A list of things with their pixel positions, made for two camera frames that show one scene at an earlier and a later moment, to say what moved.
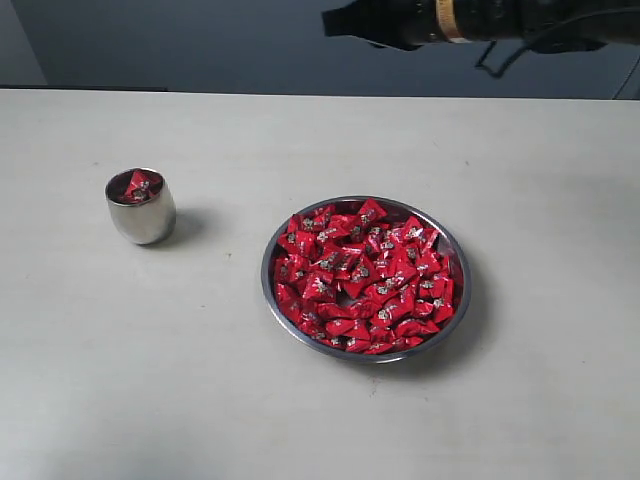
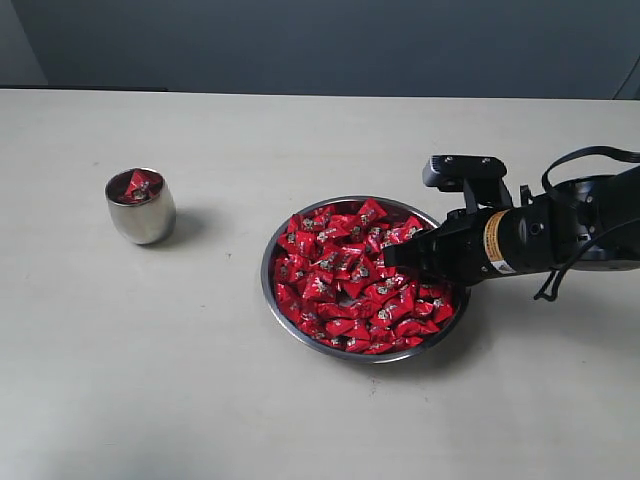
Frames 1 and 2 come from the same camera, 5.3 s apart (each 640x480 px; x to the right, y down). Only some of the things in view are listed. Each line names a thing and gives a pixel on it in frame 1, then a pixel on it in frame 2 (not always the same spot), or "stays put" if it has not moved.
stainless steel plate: (366, 279) stays put
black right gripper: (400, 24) → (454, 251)
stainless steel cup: (141, 205) stays put
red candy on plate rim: (371, 211) stays put
